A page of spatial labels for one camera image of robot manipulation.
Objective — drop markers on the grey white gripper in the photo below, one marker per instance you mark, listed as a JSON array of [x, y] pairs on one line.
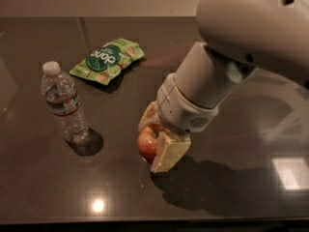
[[181, 110]]

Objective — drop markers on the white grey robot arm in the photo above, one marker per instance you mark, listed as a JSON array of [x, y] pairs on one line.
[[238, 38]]

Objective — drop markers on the red yellow apple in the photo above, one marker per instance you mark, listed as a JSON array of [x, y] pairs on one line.
[[147, 141]]

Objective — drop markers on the clear plastic water bottle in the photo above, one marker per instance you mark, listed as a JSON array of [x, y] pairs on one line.
[[62, 99]]

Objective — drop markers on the green snack bag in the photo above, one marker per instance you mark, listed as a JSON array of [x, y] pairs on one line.
[[107, 62]]

